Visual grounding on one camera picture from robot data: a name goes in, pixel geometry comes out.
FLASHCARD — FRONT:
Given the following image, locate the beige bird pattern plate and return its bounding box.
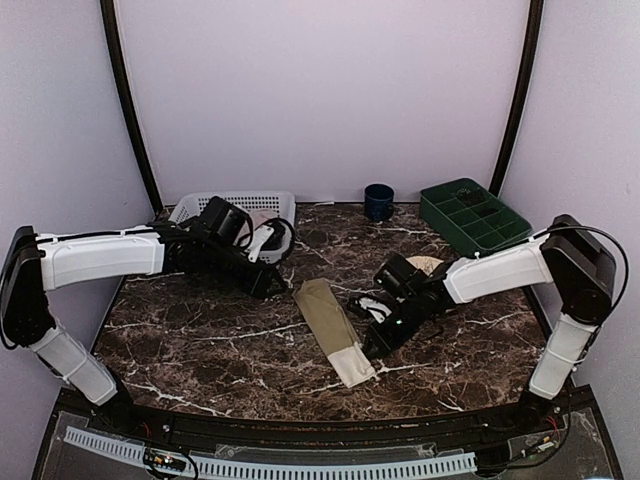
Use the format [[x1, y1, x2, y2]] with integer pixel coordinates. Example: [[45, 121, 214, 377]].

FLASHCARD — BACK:
[[407, 255, 449, 276]]

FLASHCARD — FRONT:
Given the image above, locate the black front rail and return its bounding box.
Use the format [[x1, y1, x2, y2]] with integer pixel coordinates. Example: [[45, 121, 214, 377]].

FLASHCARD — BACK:
[[38, 386, 612, 461]]

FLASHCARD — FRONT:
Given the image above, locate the white plastic laundry basket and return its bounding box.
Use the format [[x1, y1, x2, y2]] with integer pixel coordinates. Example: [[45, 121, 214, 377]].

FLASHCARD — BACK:
[[167, 190, 297, 264]]

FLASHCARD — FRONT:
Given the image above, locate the olive green underwear white waistband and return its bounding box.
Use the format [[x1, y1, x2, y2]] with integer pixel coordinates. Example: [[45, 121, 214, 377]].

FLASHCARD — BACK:
[[293, 278, 376, 388]]

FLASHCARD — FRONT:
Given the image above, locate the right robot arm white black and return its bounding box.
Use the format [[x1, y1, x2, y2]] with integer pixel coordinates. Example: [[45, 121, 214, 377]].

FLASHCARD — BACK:
[[363, 214, 626, 434]]

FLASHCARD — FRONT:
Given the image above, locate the pink underwear in basket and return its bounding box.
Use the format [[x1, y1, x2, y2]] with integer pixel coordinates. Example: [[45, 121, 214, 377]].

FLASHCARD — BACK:
[[249, 209, 286, 235]]

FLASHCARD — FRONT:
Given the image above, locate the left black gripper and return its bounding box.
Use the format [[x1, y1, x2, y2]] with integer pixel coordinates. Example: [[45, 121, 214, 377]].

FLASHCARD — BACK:
[[202, 241, 288, 300]]

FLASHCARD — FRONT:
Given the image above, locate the white slotted cable duct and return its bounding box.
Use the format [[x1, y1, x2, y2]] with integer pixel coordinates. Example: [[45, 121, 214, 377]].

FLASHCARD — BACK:
[[63, 427, 477, 479]]

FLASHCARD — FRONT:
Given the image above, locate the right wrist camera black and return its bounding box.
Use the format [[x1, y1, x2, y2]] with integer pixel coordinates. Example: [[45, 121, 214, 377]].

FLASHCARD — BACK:
[[374, 254, 428, 299]]

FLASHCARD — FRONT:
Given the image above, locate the black frame post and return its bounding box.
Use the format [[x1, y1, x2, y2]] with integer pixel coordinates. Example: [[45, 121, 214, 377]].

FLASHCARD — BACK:
[[489, 0, 545, 196], [99, 0, 164, 215]]

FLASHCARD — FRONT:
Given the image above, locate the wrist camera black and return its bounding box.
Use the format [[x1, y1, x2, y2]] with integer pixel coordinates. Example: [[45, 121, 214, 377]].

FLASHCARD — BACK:
[[200, 196, 250, 246], [374, 254, 428, 299]]

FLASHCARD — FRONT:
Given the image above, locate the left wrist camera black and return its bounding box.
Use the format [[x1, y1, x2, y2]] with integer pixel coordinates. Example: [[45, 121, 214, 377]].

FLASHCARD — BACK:
[[200, 196, 250, 246]]

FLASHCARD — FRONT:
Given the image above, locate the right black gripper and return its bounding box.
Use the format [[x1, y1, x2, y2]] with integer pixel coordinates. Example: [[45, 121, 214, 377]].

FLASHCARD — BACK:
[[362, 295, 427, 360]]

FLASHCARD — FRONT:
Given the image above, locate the right black frame post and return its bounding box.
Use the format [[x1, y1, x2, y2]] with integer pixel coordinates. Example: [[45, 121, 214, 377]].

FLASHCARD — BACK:
[[489, 0, 545, 196]]

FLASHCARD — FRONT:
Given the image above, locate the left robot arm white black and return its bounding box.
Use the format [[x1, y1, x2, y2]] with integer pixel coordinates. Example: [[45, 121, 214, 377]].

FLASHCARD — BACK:
[[1, 221, 295, 436]]

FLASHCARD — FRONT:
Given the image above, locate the green compartment tray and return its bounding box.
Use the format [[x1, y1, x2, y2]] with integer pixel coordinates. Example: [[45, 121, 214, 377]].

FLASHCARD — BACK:
[[419, 178, 532, 257]]

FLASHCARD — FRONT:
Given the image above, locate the dark blue mug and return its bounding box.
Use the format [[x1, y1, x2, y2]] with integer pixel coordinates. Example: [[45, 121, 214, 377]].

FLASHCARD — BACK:
[[364, 183, 394, 222]]

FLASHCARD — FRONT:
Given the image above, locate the left black frame post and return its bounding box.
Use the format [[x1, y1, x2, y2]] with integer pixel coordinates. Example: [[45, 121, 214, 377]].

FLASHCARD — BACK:
[[99, 0, 164, 215]]

